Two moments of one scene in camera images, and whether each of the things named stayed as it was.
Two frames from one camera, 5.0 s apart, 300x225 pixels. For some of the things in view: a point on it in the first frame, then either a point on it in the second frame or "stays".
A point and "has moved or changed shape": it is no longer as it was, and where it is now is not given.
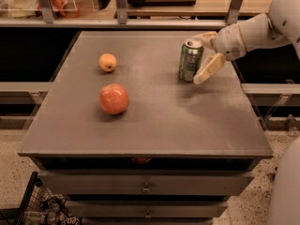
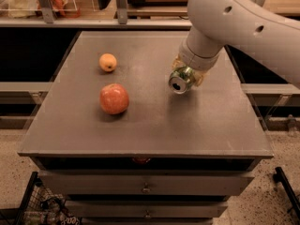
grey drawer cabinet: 127,142 stays
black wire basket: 43,206 stays
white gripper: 227,43 to 197,60
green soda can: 190,59 has moved or changed shape
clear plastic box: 22,2 stays
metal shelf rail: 115,22 stays
